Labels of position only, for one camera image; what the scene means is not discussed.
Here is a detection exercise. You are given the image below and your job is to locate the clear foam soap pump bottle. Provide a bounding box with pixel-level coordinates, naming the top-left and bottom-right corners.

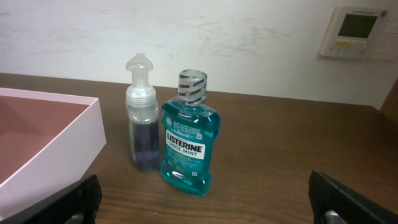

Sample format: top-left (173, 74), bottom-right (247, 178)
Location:
top-left (125, 53), bottom-right (160, 172)

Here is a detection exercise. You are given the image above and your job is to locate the teal Listerine mouthwash bottle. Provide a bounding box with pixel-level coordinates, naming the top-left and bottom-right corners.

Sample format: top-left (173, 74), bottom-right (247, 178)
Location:
top-left (161, 69), bottom-right (221, 196)

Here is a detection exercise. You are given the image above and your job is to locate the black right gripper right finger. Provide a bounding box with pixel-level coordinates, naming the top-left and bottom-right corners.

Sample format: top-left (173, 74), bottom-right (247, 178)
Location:
top-left (308, 170), bottom-right (397, 224)

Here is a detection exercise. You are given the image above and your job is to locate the beige wall thermostat panel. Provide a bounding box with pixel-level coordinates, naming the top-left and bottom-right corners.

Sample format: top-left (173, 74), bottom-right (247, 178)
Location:
top-left (319, 6), bottom-right (388, 59)

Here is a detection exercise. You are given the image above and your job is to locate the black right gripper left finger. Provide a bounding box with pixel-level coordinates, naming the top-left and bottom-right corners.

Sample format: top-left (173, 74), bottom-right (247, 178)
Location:
top-left (1, 175), bottom-right (102, 224)

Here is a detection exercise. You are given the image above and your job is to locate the pink box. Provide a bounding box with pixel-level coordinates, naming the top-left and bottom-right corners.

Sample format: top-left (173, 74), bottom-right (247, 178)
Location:
top-left (1, 88), bottom-right (106, 220)

